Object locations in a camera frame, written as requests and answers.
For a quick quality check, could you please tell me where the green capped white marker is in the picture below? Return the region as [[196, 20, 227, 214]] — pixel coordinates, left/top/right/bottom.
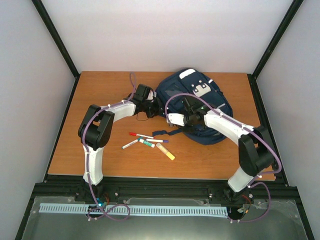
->
[[121, 137, 141, 150]]

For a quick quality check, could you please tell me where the green white glue stick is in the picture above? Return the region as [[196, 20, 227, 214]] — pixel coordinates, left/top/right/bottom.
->
[[139, 138, 155, 148]]

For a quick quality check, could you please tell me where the navy blue student backpack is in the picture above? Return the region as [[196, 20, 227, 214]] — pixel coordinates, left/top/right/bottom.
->
[[152, 68, 233, 146]]

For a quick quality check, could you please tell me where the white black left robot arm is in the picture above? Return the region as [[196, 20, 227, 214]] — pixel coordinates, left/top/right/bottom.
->
[[78, 84, 164, 202]]

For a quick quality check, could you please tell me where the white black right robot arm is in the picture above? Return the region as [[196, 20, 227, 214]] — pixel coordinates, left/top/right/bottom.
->
[[182, 96, 282, 198]]

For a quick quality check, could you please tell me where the purple capped white marker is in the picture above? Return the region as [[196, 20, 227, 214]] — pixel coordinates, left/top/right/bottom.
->
[[147, 138, 169, 143]]

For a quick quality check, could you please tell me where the red capped white marker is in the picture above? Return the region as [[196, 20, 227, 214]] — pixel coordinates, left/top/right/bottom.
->
[[129, 132, 154, 139]]

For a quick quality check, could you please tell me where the yellow highlighter pen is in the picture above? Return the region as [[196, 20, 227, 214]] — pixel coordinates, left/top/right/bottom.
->
[[156, 142, 175, 161]]

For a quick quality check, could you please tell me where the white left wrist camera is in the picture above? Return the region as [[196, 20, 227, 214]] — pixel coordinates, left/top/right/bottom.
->
[[147, 91, 157, 101]]

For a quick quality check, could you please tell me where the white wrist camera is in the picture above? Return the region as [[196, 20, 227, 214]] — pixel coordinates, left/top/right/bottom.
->
[[166, 113, 185, 127], [147, 91, 157, 101]]

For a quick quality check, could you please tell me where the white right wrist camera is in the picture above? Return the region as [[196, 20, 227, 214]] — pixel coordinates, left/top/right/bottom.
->
[[166, 113, 185, 127]]

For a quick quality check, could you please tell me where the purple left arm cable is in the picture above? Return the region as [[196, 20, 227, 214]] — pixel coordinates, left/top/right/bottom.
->
[[81, 72, 131, 222]]

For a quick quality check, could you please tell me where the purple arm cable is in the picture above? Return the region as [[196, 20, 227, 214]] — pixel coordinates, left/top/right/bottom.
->
[[164, 93, 283, 224], [81, 72, 131, 222]]

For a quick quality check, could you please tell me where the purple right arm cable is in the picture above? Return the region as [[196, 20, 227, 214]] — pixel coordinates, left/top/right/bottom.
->
[[164, 93, 283, 224]]

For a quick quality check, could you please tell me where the light blue slotted cable duct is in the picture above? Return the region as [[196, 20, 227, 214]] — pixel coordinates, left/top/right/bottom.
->
[[38, 203, 228, 218]]

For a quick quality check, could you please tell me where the black aluminium frame rail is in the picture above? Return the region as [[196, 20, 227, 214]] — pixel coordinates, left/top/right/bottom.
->
[[31, 175, 302, 206]]

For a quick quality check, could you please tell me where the black left frame post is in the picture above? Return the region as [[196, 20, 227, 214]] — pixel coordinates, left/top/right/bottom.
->
[[31, 0, 81, 80]]

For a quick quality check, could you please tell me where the black frame post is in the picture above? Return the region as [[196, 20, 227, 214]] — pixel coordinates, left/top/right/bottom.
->
[[252, 0, 304, 81], [31, 0, 81, 80]]

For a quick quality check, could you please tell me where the black right frame post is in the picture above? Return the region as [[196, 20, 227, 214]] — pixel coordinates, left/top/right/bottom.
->
[[252, 0, 304, 81]]

